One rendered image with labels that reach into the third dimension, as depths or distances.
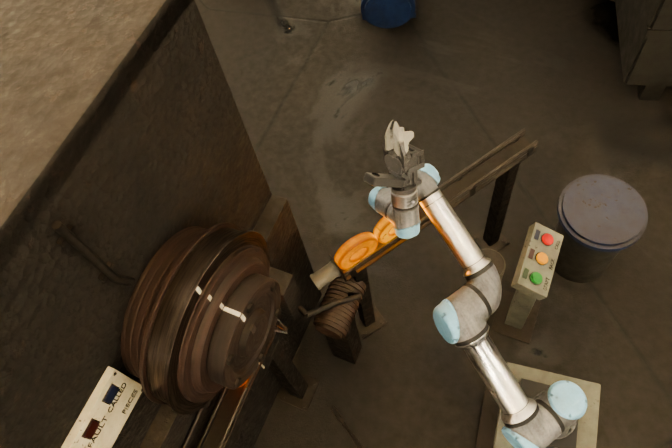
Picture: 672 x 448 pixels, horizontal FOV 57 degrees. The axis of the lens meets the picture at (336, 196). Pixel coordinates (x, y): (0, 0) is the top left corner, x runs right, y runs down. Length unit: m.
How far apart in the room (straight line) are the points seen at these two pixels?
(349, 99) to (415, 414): 1.60
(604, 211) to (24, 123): 1.99
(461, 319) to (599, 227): 0.83
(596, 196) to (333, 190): 1.18
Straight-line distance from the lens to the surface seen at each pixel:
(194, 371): 1.49
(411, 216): 1.76
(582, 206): 2.52
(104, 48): 1.26
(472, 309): 1.88
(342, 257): 2.00
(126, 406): 1.64
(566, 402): 2.07
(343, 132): 3.17
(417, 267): 2.80
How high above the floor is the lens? 2.58
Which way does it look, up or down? 60 degrees down
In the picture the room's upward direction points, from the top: 12 degrees counter-clockwise
